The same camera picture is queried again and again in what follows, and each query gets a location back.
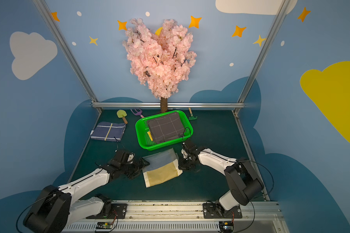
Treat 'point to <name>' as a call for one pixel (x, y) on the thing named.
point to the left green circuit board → (104, 225)
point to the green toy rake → (192, 117)
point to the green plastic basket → (141, 127)
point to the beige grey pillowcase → (163, 165)
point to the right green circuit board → (226, 226)
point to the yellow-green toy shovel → (122, 113)
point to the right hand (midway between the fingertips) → (180, 166)
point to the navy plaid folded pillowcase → (109, 131)
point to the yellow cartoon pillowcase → (150, 135)
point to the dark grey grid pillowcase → (166, 128)
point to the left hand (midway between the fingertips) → (146, 165)
